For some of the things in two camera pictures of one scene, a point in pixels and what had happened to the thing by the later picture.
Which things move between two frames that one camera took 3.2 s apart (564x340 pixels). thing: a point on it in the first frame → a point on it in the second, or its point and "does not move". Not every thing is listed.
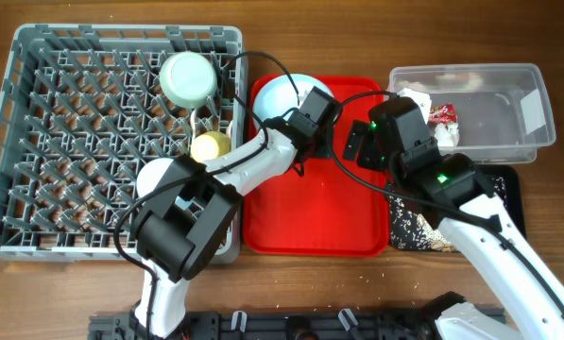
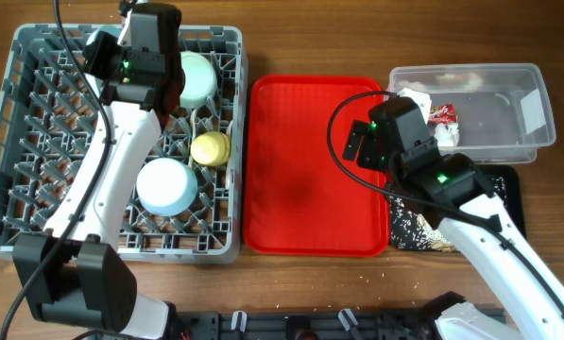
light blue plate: x=277 y=94 → x=112 y=29
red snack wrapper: x=443 y=114 does not move
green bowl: x=188 y=79 does not move
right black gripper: x=367 y=158 does not move
